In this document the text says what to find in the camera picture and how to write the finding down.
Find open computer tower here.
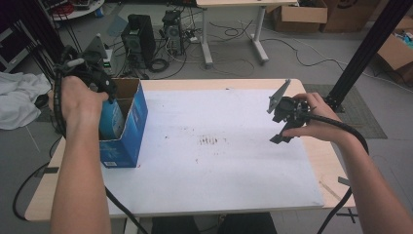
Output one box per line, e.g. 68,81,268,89
161,9,186,57

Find person's left hand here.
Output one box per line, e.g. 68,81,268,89
48,75,110,138

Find black computer tower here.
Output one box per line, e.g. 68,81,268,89
121,14,157,79

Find cardboard box with blue contents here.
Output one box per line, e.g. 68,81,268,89
376,16,413,71

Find black cable on floor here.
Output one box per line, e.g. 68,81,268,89
12,136,63,222

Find tall cardboard box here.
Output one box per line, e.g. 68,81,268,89
319,0,382,34

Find white power supply unit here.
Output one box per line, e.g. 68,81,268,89
102,48,115,78

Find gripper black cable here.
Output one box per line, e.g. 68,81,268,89
53,62,149,234
305,113,370,234

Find round white table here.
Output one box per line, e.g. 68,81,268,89
40,0,106,22

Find open cardboard box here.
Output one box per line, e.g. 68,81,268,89
272,0,329,34

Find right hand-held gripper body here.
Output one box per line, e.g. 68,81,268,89
266,78,316,132

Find coiled black cable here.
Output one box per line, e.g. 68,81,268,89
147,58,170,73

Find blue plastic bottle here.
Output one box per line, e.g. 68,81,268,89
98,98,127,140

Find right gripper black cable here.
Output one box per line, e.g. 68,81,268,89
305,113,370,234

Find white power strip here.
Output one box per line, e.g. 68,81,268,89
186,30,200,44

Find black metal stand post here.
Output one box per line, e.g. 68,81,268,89
9,0,66,82
319,0,413,113

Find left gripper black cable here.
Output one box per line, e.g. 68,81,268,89
53,62,149,234

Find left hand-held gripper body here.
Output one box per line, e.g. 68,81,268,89
53,32,119,103

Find white cloth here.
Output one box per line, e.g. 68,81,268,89
0,71,54,131

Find person's right hand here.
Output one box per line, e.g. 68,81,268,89
282,92,351,144

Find white table mat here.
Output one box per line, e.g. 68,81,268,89
100,89,325,218

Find white-legged desk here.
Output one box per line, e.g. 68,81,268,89
195,0,299,66

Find grey floor mat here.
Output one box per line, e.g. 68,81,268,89
303,83,389,140

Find person's dark-clothed legs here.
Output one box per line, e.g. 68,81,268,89
150,213,279,234

